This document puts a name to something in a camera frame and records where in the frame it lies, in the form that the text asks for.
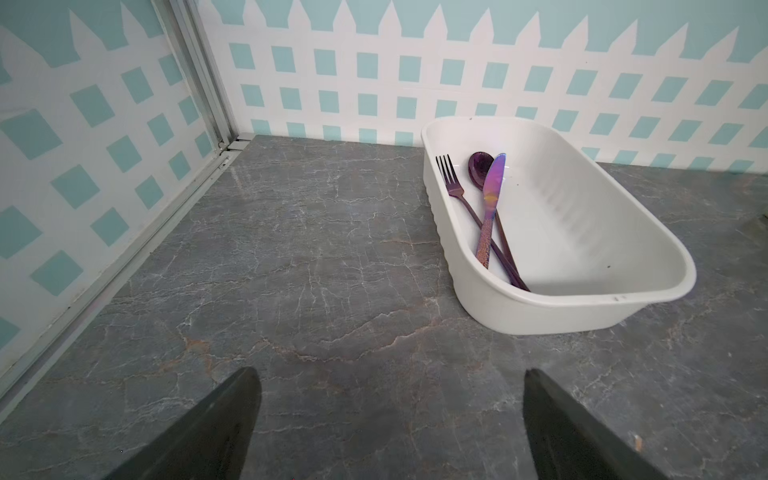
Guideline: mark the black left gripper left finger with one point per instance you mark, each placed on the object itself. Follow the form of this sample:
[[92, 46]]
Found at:
[[210, 441]]

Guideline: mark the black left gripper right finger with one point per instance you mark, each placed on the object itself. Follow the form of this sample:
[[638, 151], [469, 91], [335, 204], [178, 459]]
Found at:
[[567, 442]]

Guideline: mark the purple metal spoon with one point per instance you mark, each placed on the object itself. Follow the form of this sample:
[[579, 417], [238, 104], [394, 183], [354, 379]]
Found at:
[[479, 164]]

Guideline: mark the white plastic tub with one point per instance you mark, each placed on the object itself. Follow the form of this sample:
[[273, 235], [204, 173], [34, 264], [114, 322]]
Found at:
[[590, 253]]

